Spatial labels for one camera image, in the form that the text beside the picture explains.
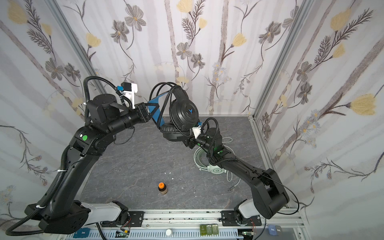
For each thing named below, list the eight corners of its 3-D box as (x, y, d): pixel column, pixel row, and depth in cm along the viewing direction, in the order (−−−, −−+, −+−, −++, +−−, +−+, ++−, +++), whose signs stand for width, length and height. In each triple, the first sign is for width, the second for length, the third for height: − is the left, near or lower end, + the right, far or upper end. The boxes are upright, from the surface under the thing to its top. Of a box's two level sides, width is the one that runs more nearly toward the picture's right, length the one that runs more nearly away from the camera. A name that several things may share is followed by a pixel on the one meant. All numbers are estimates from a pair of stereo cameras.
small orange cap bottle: (160, 194, 84) (157, 188, 76) (161, 188, 86) (158, 182, 79) (167, 194, 84) (164, 188, 76) (168, 188, 86) (165, 182, 79)
